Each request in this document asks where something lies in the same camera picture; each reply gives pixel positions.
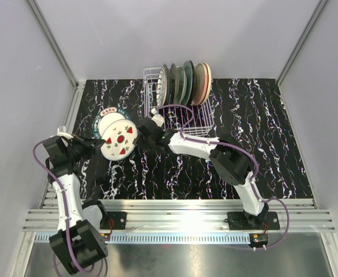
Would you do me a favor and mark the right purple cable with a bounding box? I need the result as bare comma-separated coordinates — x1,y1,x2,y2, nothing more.
157,103,291,249

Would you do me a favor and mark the pink cream branch plate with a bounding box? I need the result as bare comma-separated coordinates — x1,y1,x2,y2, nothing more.
193,63,208,105

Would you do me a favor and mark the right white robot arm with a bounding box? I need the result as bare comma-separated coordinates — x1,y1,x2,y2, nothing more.
135,118,280,231

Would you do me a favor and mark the left aluminium frame post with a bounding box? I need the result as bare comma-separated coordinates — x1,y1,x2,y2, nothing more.
25,0,79,89

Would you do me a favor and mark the white blue sunburst plate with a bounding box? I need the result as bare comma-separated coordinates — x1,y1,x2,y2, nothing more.
156,67,168,107

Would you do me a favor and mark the purple cable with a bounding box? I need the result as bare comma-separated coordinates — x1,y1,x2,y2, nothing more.
32,138,105,277
157,103,291,249

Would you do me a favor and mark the aluminium mounting rail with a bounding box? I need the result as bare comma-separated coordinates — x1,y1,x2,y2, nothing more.
21,199,336,234

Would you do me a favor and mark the white wire dish rack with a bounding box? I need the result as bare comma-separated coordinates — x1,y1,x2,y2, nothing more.
142,67,215,137

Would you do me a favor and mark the right aluminium frame post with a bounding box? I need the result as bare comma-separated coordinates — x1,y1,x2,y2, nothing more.
276,0,330,86

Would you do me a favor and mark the aluminium frame post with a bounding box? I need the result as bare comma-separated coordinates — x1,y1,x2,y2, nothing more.
25,0,79,89
276,0,330,86

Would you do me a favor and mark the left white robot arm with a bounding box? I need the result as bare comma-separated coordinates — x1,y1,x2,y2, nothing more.
43,136,108,275

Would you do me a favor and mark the white plate dark lettered rim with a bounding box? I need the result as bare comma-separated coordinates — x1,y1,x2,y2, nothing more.
92,107,131,139

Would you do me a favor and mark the green plate with flower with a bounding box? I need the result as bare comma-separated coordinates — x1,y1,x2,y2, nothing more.
176,66,187,105

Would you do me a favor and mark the grey reindeer snowflake plate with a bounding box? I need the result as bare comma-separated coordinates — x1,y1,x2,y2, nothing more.
170,63,179,104

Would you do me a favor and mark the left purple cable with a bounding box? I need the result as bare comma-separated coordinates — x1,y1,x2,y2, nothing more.
32,138,105,277

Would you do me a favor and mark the orange cream leaf plate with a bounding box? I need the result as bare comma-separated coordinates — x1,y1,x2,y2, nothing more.
203,62,212,104

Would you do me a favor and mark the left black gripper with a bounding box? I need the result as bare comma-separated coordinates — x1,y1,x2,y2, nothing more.
66,133,105,162

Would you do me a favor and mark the dark striped rim plate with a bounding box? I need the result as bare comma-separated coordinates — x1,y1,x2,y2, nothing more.
183,60,196,106

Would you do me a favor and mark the white watermelon plate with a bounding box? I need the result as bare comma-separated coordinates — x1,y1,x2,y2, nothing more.
100,119,138,161

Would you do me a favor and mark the white slotted cable duct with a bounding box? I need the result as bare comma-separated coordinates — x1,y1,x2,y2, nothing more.
35,233,269,244

